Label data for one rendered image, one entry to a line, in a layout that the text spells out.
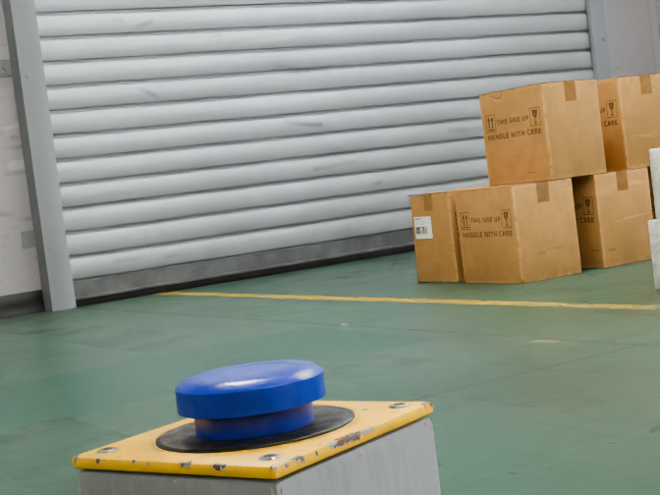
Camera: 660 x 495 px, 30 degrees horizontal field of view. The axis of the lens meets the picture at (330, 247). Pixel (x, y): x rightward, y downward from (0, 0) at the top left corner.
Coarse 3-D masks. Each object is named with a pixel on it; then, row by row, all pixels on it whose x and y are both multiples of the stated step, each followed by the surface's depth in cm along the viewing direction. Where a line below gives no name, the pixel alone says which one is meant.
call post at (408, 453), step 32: (352, 448) 31; (384, 448) 32; (416, 448) 33; (96, 480) 32; (128, 480) 31; (160, 480) 31; (192, 480) 30; (224, 480) 29; (256, 480) 29; (288, 480) 29; (320, 480) 30; (352, 480) 31; (384, 480) 32; (416, 480) 33
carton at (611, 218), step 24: (576, 192) 396; (600, 192) 390; (624, 192) 395; (648, 192) 401; (576, 216) 398; (600, 216) 389; (624, 216) 395; (648, 216) 400; (600, 240) 390; (624, 240) 395; (648, 240) 400; (600, 264) 391
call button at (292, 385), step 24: (288, 360) 34; (192, 384) 32; (216, 384) 32; (240, 384) 31; (264, 384) 31; (288, 384) 31; (312, 384) 32; (192, 408) 32; (216, 408) 31; (240, 408) 31; (264, 408) 31; (288, 408) 31; (312, 408) 33; (216, 432) 32; (240, 432) 32; (264, 432) 32
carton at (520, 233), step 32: (480, 192) 385; (512, 192) 372; (544, 192) 378; (480, 224) 387; (512, 224) 374; (544, 224) 378; (576, 224) 384; (480, 256) 389; (512, 256) 376; (544, 256) 377; (576, 256) 384
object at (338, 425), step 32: (320, 416) 33; (352, 416) 33; (384, 416) 32; (416, 416) 33; (128, 448) 33; (160, 448) 32; (192, 448) 31; (224, 448) 31; (256, 448) 30; (288, 448) 30; (320, 448) 30
